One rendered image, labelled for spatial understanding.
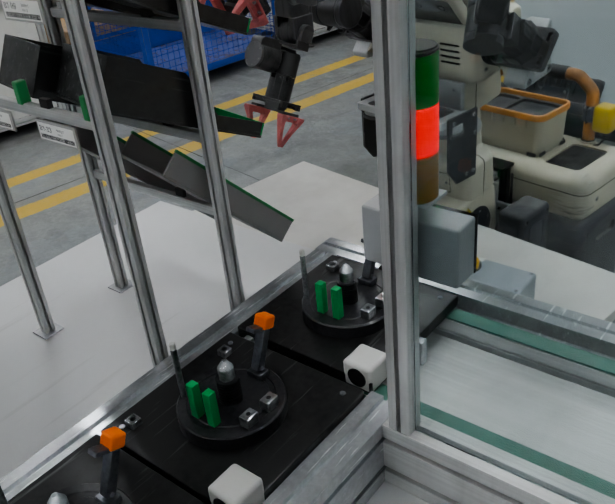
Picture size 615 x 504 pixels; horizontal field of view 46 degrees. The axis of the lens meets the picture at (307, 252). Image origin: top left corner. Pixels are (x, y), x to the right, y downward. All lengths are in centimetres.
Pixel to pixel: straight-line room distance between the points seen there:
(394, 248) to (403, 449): 28
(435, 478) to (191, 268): 74
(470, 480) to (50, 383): 70
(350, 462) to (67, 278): 84
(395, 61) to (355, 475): 49
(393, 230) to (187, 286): 73
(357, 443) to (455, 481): 12
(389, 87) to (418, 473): 48
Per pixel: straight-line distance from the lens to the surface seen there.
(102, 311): 139
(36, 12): 95
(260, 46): 159
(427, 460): 91
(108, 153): 94
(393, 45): 66
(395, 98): 67
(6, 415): 123
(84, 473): 92
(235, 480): 83
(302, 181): 176
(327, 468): 87
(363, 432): 90
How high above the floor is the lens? 160
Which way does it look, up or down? 30 degrees down
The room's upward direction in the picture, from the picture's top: 6 degrees counter-clockwise
